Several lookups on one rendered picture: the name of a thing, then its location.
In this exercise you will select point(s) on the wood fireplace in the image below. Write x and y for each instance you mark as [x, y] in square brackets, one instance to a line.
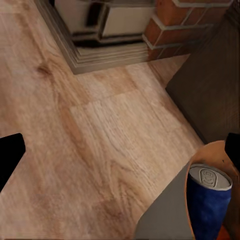
[95, 35]

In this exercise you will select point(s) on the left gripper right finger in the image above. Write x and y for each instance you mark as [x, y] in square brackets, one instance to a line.
[232, 148]

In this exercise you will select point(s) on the cabinet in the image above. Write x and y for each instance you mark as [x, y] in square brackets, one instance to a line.
[206, 88]

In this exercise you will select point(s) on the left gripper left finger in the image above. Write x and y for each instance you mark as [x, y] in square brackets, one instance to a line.
[12, 148]

